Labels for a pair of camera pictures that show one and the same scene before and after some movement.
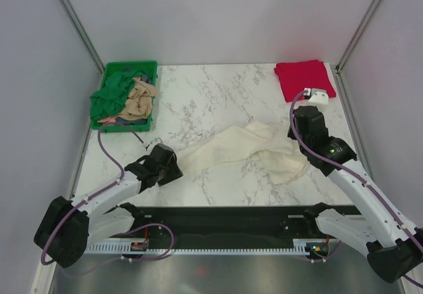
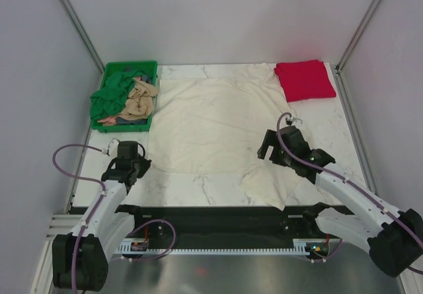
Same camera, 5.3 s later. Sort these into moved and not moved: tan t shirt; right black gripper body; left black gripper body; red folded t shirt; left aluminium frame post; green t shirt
Moved: right black gripper body; left black gripper body
Not moved: red folded t shirt; left aluminium frame post; tan t shirt; green t shirt
